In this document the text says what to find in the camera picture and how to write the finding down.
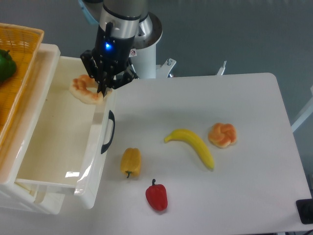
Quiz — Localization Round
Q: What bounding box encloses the black device at edge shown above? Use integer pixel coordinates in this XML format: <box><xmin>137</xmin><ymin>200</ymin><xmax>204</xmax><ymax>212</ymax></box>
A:
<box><xmin>296</xmin><ymin>198</ymin><xmax>313</xmax><ymax>224</ymax></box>

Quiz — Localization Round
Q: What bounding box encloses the white drawer cabinet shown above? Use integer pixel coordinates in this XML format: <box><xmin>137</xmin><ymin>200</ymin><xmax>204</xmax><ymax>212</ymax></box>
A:
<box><xmin>0</xmin><ymin>44</ymin><xmax>64</xmax><ymax>214</ymax></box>

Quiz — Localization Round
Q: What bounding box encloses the black drawer handle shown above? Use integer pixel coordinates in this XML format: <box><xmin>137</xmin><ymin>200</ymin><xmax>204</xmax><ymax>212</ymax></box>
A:
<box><xmin>101</xmin><ymin>110</ymin><xmax>115</xmax><ymax>154</ymax></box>

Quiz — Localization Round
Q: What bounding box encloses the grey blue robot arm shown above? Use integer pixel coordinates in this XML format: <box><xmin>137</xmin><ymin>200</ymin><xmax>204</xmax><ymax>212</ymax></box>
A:
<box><xmin>80</xmin><ymin>0</ymin><xmax>147</xmax><ymax>95</ymax></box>

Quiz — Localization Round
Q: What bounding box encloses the ring donut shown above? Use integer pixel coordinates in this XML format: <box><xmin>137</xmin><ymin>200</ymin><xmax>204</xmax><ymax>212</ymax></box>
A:
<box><xmin>69</xmin><ymin>74</ymin><xmax>115</xmax><ymax>105</ymax></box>

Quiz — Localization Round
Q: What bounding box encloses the white upper drawer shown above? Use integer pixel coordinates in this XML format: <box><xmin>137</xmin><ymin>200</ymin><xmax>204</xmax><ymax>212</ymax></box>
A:
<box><xmin>16</xmin><ymin>57</ymin><xmax>115</xmax><ymax>209</ymax></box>

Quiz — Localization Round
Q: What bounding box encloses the red bell pepper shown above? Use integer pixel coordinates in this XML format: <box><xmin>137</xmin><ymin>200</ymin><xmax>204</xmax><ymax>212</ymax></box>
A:
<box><xmin>145</xmin><ymin>179</ymin><xmax>168</xmax><ymax>212</ymax></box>

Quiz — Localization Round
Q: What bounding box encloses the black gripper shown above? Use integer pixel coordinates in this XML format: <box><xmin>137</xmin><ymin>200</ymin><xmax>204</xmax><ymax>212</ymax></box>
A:
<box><xmin>80</xmin><ymin>22</ymin><xmax>139</xmax><ymax>97</ymax></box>

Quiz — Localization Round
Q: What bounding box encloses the yellow banana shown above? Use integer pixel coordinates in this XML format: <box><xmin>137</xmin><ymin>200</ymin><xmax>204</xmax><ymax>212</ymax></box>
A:
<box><xmin>164</xmin><ymin>129</ymin><xmax>215</xmax><ymax>170</ymax></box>

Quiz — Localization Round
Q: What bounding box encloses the green bell pepper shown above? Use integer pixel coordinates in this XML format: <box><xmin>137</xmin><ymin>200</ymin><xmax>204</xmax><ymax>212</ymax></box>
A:
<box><xmin>0</xmin><ymin>49</ymin><xmax>17</xmax><ymax>82</ymax></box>

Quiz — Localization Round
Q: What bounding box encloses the yellow bell pepper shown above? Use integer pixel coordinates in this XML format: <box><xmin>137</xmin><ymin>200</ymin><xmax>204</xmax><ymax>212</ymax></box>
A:
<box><xmin>120</xmin><ymin>148</ymin><xmax>141</xmax><ymax>178</ymax></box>

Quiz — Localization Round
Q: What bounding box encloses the orange woven basket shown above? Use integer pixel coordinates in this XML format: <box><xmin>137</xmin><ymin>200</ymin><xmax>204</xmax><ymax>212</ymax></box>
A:
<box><xmin>0</xmin><ymin>23</ymin><xmax>45</xmax><ymax>144</ymax></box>

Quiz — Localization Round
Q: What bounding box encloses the white bracket behind table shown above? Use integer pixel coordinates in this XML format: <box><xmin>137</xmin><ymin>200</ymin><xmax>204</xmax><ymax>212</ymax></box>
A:
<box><xmin>216</xmin><ymin>60</ymin><xmax>227</xmax><ymax>76</ymax></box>

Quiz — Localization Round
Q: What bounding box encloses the twisted knot donut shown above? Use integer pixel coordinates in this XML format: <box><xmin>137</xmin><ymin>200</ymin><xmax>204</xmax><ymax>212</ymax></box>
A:
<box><xmin>208</xmin><ymin>122</ymin><xmax>237</xmax><ymax>148</ymax></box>

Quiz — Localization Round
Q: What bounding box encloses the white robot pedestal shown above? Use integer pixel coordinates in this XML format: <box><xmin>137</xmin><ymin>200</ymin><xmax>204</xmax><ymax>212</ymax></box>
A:
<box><xmin>130</xmin><ymin>12</ymin><xmax>176</xmax><ymax>79</ymax></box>

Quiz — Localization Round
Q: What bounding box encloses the white frame leg right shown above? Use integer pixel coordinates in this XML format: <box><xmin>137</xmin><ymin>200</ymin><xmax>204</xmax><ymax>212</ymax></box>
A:
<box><xmin>291</xmin><ymin>86</ymin><xmax>313</xmax><ymax>133</ymax></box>

